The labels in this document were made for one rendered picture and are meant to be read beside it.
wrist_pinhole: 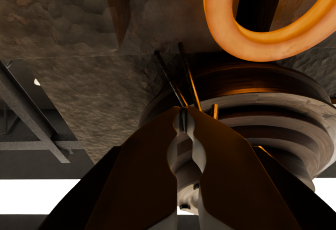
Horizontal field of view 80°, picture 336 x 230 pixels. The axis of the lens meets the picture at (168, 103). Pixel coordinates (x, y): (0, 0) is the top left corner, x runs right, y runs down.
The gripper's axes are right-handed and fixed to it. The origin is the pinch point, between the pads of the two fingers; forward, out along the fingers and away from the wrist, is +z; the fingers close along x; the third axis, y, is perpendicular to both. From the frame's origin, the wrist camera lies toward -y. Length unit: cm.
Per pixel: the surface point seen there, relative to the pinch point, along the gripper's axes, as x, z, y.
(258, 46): 11.0, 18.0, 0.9
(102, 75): -18.1, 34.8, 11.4
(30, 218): -466, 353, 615
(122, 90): -14.2, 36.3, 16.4
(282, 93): 16.1, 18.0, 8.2
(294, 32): 15.6, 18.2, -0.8
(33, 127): -334, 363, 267
